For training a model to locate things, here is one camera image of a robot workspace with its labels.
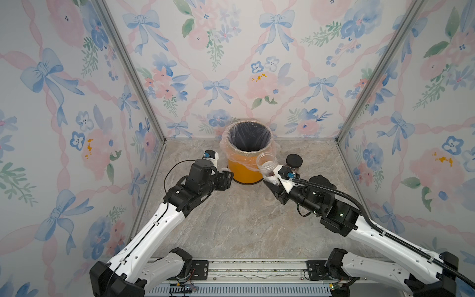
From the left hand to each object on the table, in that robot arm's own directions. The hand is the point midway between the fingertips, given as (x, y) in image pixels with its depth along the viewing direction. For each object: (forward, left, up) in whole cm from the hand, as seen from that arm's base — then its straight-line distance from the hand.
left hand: (227, 173), depth 74 cm
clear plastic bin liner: (+29, -6, -11) cm, 31 cm away
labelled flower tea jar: (+18, -33, -15) cm, 41 cm away
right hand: (-2, -14, +8) cm, 16 cm away
